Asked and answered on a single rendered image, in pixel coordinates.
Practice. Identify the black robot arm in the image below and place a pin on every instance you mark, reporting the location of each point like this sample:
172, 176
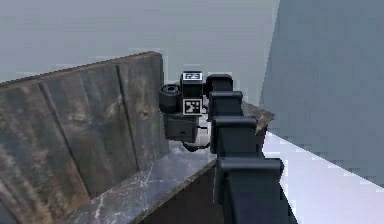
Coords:
240, 140

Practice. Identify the dark marble counter with backboard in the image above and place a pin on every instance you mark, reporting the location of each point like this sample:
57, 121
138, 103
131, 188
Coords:
80, 126

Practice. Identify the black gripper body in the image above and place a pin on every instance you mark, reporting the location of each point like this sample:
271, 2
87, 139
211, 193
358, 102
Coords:
176, 116

